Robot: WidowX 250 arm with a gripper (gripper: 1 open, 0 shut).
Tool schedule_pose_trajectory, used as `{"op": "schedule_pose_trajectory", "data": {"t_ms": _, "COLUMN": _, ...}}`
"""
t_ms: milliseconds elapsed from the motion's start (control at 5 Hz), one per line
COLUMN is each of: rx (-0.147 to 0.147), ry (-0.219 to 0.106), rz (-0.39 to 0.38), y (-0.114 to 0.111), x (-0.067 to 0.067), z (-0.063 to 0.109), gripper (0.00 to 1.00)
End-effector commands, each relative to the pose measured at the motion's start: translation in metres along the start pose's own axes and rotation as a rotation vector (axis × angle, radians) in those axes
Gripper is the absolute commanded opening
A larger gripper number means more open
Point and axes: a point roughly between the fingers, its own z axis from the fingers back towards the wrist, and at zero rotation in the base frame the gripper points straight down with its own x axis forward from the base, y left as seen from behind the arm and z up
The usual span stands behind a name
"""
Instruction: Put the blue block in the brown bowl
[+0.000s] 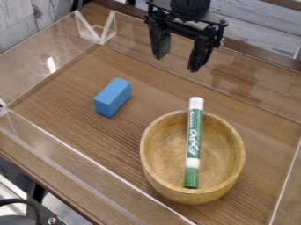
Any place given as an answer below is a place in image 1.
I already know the black metal bracket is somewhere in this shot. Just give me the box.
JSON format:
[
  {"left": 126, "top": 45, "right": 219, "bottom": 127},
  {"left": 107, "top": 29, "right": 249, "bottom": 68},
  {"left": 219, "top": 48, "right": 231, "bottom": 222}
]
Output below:
[{"left": 25, "top": 204, "right": 68, "bottom": 225}]

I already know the brown wooden bowl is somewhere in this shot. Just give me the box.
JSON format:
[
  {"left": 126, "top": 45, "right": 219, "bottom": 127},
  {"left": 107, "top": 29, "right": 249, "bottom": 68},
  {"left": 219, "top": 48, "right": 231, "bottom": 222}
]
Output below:
[{"left": 140, "top": 111, "right": 246, "bottom": 205}]

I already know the blue foam block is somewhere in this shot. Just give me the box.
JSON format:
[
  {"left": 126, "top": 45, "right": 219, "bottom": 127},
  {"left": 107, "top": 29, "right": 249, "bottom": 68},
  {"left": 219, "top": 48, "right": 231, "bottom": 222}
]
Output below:
[{"left": 94, "top": 77, "right": 131, "bottom": 118}]

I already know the black cable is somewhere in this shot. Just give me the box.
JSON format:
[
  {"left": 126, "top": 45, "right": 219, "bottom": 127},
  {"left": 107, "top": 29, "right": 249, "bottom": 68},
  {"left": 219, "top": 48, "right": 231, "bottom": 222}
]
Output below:
[{"left": 0, "top": 198, "right": 44, "bottom": 225}]

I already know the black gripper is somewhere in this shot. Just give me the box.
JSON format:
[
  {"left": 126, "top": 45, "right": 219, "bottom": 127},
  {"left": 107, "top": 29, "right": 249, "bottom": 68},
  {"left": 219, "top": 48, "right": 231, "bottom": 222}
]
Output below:
[{"left": 147, "top": 0, "right": 229, "bottom": 72}]

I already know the green Expo marker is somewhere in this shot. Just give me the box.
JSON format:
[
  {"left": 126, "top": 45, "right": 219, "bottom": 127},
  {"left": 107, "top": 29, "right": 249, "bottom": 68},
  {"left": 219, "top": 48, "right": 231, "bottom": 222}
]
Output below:
[{"left": 183, "top": 97, "right": 205, "bottom": 189}]

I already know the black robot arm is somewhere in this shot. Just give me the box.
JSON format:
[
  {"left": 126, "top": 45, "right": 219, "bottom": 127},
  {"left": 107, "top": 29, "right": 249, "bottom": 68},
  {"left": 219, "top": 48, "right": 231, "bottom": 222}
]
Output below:
[{"left": 144, "top": 0, "right": 229, "bottom": 72}]

